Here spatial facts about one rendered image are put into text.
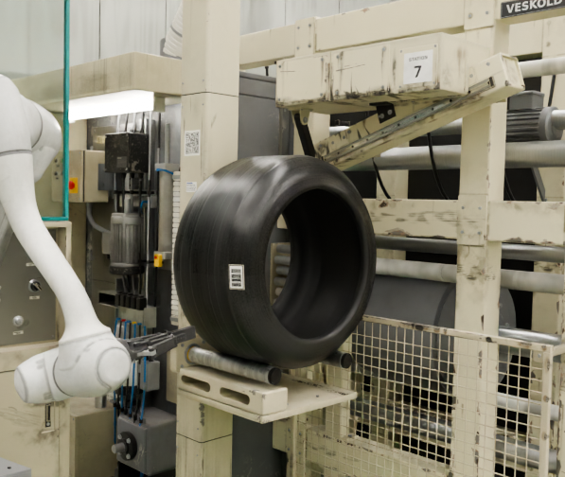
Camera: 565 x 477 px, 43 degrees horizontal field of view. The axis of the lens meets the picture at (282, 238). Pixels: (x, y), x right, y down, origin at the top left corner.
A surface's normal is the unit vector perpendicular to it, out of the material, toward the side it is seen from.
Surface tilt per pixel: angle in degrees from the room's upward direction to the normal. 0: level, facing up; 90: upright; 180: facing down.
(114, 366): 85
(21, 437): 90
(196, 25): 90
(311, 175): 79
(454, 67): 90
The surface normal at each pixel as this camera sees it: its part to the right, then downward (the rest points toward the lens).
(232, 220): -0.44, -0.35
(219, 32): 0.70, 0.05
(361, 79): -0.71, 0.02
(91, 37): 0.40, 0.06
